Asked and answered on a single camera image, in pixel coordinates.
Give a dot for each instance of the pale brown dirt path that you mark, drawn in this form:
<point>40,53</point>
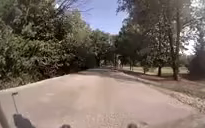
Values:
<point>100,96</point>

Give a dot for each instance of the dense green trees and bushes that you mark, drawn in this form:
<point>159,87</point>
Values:
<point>30,41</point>

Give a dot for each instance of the sunlit green grass lawn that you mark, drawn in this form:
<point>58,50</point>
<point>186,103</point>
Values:
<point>166,70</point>

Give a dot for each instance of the shaded bare earth ground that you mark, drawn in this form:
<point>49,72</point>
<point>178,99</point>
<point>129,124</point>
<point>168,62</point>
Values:
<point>193,87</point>

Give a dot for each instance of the pale gravel strip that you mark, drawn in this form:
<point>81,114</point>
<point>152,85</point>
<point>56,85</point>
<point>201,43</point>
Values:
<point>190,100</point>

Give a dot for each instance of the robot's own part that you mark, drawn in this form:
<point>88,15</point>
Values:
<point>132,126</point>
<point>65,126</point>

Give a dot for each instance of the row of tall trees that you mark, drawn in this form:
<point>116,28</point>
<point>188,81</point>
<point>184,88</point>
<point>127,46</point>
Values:
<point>175,50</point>

